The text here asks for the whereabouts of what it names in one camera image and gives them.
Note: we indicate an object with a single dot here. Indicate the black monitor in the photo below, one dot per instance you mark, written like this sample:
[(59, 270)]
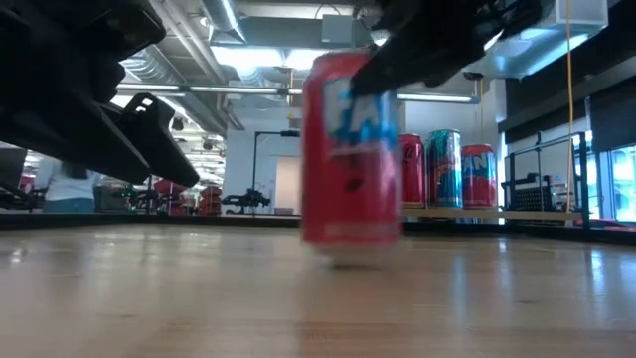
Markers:
[(12, 166)]

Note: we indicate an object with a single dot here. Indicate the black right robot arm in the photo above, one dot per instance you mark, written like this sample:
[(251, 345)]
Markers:
[(519, 15)]

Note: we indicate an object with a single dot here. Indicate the light wooden shelf board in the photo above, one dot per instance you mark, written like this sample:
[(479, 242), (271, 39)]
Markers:
[(522, 215)]

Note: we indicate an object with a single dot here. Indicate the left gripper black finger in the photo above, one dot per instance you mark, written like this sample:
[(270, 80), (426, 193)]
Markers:
[(74, 134), (159, 149)]

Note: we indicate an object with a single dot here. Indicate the background black robot arm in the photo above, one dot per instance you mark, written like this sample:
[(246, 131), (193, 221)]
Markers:
[(248, 200)]

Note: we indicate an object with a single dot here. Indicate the red strawberry soda can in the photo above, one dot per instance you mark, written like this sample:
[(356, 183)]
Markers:
[(478, 174), (348, 199)]

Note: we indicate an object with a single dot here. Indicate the blue soda can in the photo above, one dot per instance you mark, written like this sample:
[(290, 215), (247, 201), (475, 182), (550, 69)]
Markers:
[(443, 169)]

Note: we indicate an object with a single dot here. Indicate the person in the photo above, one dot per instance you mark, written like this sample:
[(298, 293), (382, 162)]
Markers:
[(69, 191)]

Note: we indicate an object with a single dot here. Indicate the silver ceiling air duct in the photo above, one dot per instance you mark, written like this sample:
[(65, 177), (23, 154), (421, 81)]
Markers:
[(546, 54)]

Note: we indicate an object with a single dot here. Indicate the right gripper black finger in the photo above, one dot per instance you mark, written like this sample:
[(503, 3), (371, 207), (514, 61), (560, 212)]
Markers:
[(392, 64), (442, 75)]

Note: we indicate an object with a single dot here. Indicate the black perforated basket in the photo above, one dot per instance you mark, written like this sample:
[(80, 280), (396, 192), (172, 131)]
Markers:
[(534, 200)]

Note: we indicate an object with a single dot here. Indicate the red cola can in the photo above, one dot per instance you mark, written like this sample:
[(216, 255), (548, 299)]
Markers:
[(413, 174)]

